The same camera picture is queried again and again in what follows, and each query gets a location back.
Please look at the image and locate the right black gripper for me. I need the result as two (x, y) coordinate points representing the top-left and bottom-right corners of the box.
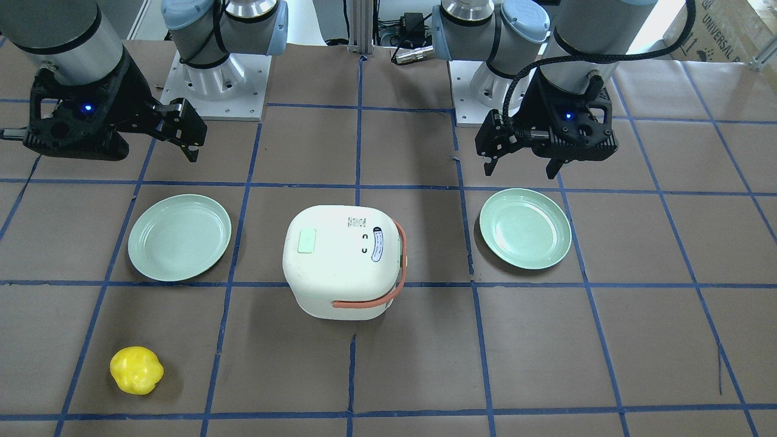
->
(2, 49), (208, 163)

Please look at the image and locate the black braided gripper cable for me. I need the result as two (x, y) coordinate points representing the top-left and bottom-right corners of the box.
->
(502, 0), (697, 130)

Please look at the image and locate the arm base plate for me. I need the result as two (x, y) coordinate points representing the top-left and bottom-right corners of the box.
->
(161, 53), (274, 122)
(449, 60), (512, 127)

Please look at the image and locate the cardboard box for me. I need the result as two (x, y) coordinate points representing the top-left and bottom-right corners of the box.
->
(671, 1), (776, 62)

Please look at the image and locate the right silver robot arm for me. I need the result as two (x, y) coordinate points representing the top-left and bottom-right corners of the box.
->
(2, 1), (289, 163)

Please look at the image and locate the white rice cooker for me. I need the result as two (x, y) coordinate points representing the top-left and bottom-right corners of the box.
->
(282, 205), (408, 320)

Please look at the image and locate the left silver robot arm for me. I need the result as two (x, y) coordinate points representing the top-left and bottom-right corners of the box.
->
(430, 1), (656, 179)

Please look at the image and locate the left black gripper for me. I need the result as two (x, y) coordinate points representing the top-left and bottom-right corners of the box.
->
(475, 71), (619, 180)

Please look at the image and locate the green plate near right arm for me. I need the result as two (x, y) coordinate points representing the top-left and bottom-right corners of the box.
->
(127, 194), (231, 282)

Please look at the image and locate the green plate near left arm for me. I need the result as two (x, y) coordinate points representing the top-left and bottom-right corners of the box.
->
(478, 188), (572, 270)

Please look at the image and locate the yellow toy bell pepper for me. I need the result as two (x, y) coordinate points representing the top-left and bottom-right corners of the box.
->
(109, 346), (165, 396)

